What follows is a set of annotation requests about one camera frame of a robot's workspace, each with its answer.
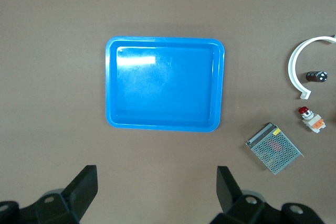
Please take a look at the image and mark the black cylindrical capacitor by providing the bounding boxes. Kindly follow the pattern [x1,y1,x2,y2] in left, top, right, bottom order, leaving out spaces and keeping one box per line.
[306,70,329,82]

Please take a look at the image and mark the red button orange contact block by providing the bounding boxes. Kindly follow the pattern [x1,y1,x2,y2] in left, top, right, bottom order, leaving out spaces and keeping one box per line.
[298,106,328,134]

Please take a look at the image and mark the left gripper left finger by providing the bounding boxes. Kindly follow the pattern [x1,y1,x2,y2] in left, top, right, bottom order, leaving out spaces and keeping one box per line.
[0,165,99,224]

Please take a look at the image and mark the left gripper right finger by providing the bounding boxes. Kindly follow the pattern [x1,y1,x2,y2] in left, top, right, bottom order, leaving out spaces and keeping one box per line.
[209,166,323,224]

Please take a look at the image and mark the white curved pipe clamp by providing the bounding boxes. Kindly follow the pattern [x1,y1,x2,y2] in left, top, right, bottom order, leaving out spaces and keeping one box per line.
[287,34,336,101]

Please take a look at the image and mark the blue plastic tray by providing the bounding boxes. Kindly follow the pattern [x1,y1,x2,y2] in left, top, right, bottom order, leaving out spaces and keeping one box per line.
[105,36,226,133]

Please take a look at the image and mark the metal mesh power supply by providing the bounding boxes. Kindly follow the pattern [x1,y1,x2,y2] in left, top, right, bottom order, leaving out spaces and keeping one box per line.
[245,122,305,175]

